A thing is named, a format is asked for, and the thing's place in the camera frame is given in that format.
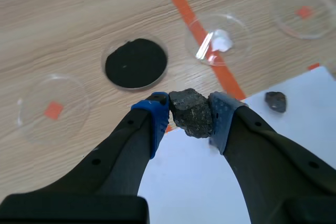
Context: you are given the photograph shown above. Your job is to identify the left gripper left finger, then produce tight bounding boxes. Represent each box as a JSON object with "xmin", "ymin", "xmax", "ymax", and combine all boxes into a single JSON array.
[{"xmin": 0, "ymin": 92, "xmax": 170, "ymax": 224}]

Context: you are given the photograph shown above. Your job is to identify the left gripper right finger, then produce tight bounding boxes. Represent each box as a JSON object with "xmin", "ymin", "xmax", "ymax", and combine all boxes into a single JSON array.
[{"xmin": 208, "ymin": 91, "xmax": 336, "ymax": 224}]

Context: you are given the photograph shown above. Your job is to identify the large dark stone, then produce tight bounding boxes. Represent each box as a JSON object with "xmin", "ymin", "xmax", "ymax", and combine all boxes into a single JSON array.
[{"xmin": 168, "ymin": 88, "xmax": 213, "ymax": 139}]

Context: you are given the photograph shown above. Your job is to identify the small dark stone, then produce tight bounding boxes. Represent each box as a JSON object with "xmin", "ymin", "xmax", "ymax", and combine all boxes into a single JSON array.
[{"xmin": 264, "ymin": 91, "xmax": 287, "ymax": 113}]

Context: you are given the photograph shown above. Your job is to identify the white sheet of paper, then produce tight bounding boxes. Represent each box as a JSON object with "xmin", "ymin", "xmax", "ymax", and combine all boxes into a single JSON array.
[{"xmin": 137, "ymin": 66, "xmax": 336, "ymax": 224}]

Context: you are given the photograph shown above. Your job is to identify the empty clear glass dish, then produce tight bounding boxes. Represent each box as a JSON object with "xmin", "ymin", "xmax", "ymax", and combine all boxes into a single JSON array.
[
  {"xmin": 270, "ymin": 0, "xmax": 336, "ymax": 40},
  {"xmin": 17, "ymin": 73, "xmax": 91, "ymax": 146}
]

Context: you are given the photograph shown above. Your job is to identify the glass dish with black powder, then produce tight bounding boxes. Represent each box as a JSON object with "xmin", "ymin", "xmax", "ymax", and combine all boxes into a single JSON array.
[{"xmin": 101, "ymin": 31, "xmax": 169, "ymax": 92}]

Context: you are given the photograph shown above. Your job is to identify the white lump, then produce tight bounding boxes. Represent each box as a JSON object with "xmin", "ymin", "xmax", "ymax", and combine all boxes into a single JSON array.
[{"xmin": 209, "ymin": 29, "xmax": 234, "ymax": 52}]

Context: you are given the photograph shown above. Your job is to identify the glass dish with white lump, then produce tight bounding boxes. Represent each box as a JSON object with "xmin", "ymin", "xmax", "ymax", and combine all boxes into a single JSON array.
[{"xmin": 184, "ymin": 12, "xmax": 254, "ymax": 67}]

